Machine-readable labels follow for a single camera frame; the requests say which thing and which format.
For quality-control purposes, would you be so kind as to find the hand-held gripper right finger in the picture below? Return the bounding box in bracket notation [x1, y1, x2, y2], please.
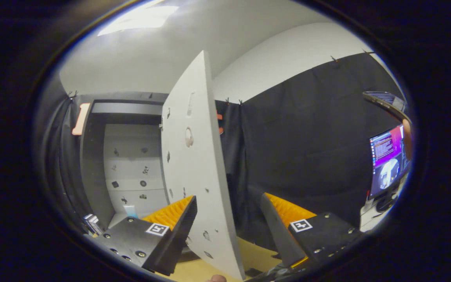
[260, 193, 367, 271]

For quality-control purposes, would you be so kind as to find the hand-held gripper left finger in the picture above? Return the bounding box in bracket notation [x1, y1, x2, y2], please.
[88, 195, 198, 277]

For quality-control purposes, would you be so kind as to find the white cabinet door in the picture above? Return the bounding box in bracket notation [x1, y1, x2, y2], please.
[160, 50, 246, 280]

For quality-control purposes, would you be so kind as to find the white book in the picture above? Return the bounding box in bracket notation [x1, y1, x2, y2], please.
[85, 213, 101, 235]

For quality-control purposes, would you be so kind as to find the white desk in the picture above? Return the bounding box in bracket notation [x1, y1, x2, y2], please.
[359, 172, 410, 233]

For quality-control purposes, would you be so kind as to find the grey cabinet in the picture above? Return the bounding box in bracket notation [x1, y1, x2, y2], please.
[79, 91, 171, 235]

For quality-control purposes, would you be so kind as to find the computer monitor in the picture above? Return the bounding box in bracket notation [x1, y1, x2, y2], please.
[368, 123, 411, 214]

